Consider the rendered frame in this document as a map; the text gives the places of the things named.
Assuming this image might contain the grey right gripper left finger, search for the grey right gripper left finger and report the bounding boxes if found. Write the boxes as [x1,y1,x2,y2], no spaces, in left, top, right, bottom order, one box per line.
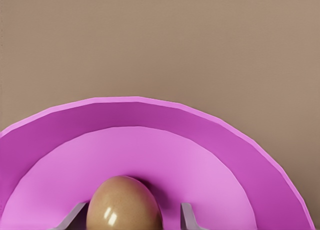
[51,202,86,230]

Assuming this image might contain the pink round bowl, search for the pink round bowl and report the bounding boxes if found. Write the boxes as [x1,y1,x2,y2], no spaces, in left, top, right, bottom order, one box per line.
[0,96,316,230]

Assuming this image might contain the brown egg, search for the brown egg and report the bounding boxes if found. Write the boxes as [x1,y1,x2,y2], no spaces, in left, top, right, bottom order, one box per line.
[86,175,164,230]

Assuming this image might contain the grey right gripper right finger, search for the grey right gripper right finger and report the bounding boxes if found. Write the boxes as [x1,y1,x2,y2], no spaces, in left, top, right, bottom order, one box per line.
[180,202,202,230]

